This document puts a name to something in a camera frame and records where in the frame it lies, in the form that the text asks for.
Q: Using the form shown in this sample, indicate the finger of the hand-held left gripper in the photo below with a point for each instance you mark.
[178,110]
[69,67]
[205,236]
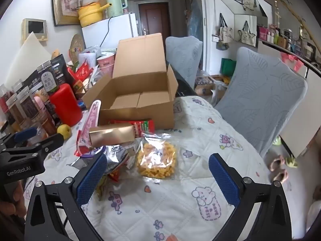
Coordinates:
[25,133]
[52,140]

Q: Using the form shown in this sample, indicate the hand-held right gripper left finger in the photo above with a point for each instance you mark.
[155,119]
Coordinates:
[91,178]

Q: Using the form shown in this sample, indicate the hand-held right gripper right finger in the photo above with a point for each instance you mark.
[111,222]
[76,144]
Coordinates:
[224,180]

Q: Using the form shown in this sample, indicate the red yellow snack packet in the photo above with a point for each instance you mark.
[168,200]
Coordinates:
[116,175]

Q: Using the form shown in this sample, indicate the purple silver snack bag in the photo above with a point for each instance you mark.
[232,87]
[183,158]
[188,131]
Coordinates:
[117,155]

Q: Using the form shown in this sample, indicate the pink snack packet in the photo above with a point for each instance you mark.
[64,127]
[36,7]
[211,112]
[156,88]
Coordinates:
[91,120]

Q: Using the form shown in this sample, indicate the gold rectangular box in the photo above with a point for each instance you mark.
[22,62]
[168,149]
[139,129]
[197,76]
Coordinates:
[112,134]

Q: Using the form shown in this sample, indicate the clear bag of yellow snacks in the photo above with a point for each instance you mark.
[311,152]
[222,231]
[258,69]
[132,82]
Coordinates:
[155,160]

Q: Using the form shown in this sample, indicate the red green snack box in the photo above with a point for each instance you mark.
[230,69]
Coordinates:
[145,128]

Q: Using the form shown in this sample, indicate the brown cardboard box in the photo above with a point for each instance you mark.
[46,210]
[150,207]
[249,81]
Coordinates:
[140,62]

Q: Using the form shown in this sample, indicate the person's left hand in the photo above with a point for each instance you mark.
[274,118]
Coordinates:
[17,198]

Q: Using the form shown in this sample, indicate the yellow apple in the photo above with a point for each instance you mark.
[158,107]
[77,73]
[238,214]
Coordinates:
[64,131]

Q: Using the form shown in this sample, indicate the pink bottle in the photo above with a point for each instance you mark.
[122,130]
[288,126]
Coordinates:
[40,103]

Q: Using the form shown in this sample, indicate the red cylinder can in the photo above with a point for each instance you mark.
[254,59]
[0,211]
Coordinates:
[65,105]

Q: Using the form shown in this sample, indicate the blue wrapped candy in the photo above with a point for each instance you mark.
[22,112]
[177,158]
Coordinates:
[81,104]

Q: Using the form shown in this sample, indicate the pink slipper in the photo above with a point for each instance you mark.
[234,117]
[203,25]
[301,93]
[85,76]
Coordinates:
[275,163]
[280,174]

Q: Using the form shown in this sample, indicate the printed quilted tablecloth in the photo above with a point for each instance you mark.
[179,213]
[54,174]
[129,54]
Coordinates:
[175,205]

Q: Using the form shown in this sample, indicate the white lidded dark jar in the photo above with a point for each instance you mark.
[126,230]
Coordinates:
[49,80]

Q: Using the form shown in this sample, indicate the green slipper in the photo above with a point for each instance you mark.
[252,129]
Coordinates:
[292,162]
[277,140]

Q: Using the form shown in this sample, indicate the black snack bag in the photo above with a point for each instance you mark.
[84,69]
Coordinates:
[61,67]

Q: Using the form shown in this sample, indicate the red envelope packet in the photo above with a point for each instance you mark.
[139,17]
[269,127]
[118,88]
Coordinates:
[84,71]

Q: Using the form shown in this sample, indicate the white foam board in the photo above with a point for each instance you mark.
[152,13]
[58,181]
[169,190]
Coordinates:
[27,55]

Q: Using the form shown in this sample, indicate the pink paper cup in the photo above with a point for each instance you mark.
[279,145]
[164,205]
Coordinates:
[106,71]
[106,60]

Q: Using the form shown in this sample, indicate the large grey covered chair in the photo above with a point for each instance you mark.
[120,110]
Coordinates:
[260,100]

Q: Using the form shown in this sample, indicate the cardboard box of goods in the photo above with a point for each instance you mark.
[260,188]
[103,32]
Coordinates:
[203,85]

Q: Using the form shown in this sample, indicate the round woven mat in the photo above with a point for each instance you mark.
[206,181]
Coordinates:
[76,45]

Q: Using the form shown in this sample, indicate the green storage box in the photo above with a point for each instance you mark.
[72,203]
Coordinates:
[228,66]

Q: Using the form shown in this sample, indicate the white refrigerator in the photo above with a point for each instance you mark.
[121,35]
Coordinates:
[117,30]

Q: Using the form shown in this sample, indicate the small grey covered chair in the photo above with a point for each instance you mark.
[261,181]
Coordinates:
[183,57]

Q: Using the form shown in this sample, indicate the yellow pot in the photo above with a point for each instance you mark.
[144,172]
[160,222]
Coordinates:
[89,15]

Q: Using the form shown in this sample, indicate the gold framed picture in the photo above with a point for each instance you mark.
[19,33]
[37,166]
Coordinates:
[66,2]

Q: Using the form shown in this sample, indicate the wide canvas tote bag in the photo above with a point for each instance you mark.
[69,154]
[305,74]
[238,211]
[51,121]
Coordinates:
[247,36]

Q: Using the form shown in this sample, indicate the small canvas tote bag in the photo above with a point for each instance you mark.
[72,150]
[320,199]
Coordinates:
[225,34]

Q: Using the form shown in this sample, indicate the green electric kettle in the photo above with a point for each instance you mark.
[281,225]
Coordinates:
[114,6]

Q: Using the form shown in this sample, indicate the row of cosmetic bottles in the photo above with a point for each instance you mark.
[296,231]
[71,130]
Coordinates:
[278,39]

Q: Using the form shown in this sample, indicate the brown door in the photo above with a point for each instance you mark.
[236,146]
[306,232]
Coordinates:
[153,17]

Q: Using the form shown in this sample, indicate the blue plastic hanging bag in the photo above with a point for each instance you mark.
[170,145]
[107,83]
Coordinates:
[195,17]

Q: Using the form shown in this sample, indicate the beige wall intercom panel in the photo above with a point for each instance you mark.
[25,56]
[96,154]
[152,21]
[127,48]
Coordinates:
[35,27]

